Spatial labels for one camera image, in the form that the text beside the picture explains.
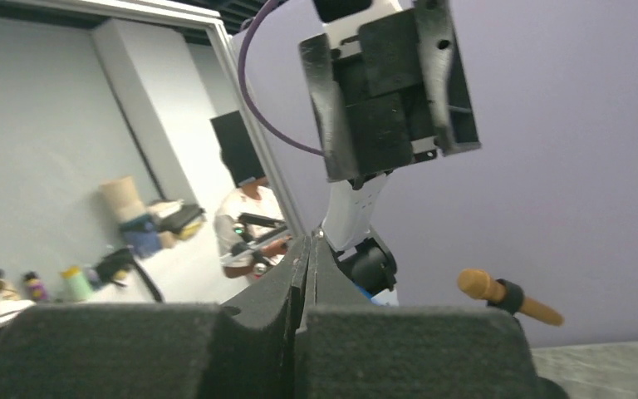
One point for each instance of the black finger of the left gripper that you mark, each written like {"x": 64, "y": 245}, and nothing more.
{"x": 446, "y": 89}
{"x": 329, "y": 109}

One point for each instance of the cluttered background shelf items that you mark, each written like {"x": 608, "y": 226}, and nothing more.
{"x": 115, "y": 256}

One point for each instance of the white window frame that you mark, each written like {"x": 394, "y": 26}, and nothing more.
{"x": 174, "y": 14}

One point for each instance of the person in white shirt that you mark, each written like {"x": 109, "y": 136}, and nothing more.
{"x": 250, "y": 213}

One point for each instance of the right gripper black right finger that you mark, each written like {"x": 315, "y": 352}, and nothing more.
{"x": 348, "y": 347}

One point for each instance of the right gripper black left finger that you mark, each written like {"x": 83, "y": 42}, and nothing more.
{"x": 239, "y": 349}

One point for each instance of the round gold black disc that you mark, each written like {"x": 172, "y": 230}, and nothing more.
{"x": 508, "y": 296}

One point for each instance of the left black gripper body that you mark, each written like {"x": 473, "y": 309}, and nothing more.
{"x": 384, "y": 86}

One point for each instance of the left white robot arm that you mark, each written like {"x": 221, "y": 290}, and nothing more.
{"x": 358, "y": 250}

